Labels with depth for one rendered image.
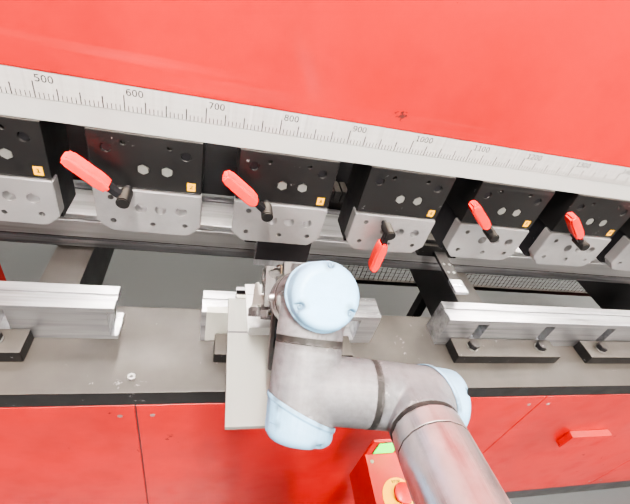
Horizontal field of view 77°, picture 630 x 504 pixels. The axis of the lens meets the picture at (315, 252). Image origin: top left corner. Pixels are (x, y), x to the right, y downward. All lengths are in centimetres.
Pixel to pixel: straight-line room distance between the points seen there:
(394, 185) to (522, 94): 22
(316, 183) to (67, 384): 58
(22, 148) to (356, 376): 51
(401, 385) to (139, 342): 60
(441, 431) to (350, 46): 45
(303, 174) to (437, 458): 41
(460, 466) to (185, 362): 62
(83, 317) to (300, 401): 56
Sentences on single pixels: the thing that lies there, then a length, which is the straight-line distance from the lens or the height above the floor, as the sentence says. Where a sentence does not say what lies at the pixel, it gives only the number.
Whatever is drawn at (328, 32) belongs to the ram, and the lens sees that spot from 55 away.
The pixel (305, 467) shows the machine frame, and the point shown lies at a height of 47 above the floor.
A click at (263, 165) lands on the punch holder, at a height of 132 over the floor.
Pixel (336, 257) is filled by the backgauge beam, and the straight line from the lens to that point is 111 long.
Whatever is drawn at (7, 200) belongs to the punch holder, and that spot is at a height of 121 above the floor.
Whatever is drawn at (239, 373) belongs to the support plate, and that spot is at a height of 100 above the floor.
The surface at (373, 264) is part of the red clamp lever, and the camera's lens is 71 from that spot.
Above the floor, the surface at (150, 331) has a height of 88.
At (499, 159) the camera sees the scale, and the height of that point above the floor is 138.
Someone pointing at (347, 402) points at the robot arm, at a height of 124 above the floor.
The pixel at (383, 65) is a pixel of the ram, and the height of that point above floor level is 148.
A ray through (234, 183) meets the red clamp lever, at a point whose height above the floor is 131.
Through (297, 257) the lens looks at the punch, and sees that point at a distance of 76.
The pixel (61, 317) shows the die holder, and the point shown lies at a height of 94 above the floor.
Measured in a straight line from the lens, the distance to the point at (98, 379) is 88.
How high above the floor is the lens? 161
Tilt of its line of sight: 39 degrees down
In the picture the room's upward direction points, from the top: 16 degrees clockwise
